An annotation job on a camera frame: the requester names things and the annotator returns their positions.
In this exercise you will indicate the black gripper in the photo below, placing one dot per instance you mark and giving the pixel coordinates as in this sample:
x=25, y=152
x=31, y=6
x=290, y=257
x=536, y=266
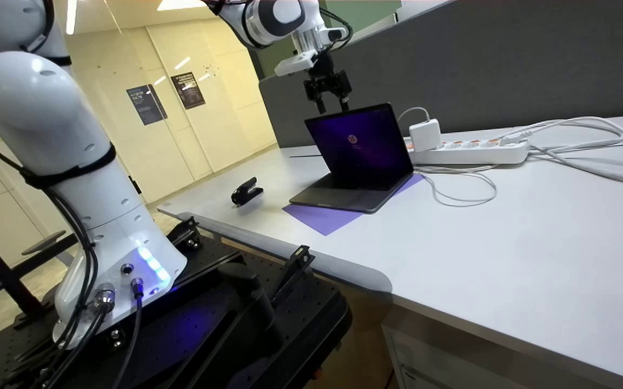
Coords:
x=328, y=80

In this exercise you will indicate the grey laptop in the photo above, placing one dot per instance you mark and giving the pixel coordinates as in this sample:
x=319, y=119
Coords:
x=358, y=147

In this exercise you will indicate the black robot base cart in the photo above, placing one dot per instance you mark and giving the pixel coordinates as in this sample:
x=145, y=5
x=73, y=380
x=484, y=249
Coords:
x=239, y=324

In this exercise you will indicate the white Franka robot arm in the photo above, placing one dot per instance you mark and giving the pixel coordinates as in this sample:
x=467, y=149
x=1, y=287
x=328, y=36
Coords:
x=37, y=109

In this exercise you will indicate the white charger brick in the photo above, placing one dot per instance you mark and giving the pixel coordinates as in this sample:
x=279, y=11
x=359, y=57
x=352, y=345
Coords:
x=425, y=134

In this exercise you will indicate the black stapler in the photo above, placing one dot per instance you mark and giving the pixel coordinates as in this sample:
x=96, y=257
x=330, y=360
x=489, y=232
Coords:
x=248, y=192

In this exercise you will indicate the white power strip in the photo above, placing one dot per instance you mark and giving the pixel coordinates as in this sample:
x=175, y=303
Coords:
x=477, y=152

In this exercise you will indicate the long grey desk partition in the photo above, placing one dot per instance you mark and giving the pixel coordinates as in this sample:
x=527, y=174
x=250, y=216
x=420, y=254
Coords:
x=508, y=65

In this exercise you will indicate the black tripod stand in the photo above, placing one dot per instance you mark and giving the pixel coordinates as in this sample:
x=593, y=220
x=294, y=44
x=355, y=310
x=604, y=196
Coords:
x=1, y=271

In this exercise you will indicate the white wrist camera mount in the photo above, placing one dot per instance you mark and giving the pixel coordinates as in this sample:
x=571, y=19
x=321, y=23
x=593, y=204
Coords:
x=296, y=65

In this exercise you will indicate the dark wall poster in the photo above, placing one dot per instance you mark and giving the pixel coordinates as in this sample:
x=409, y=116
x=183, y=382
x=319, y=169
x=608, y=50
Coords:
x=145, y=105
x=190, y=90

